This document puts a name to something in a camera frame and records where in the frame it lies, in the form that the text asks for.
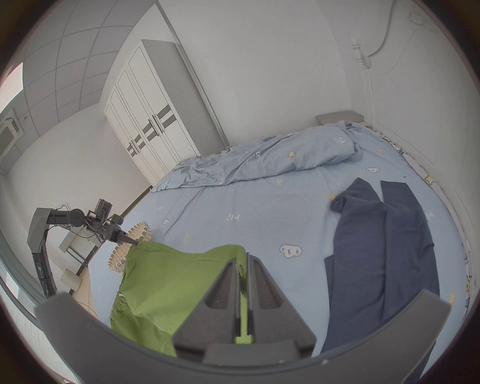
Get bed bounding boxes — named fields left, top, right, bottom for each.
left=88, top=35, right=480, bottom=357

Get round woven basket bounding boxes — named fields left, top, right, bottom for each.
left=107, top=222, right=152, bottom=274

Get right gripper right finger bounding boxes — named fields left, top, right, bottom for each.
left=247, top=255, right=316, bottom=355

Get white trash bin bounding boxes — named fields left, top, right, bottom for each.
left=61, top=268, right=81, bottom=292

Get white wardrobe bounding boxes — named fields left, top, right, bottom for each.
left=104, top=39, right=229, bottom=186

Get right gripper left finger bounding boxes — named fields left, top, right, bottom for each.
left=172, top=258, right=241, bottom=364

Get dark blue T-shirt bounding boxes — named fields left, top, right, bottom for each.
left=320, top=177, right=440, bottom=353

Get pale blue quilt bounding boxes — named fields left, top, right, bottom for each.
left=150, top=121, right=361, bottom=193

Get green shorts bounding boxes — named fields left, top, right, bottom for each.
left=110, top=240, right=256, bottom=357

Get window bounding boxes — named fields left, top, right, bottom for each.
left=0, top=225, right=85, bottom=384

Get white dressing table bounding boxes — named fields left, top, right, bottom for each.
left=58, top=224, right=101, bottom=268

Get grey bedside table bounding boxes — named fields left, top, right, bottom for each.
left=316, top=110, right=365, bottom=127

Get ceiling air conditioner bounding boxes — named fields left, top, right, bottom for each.
left=0, top=117, right=24, bottom=160

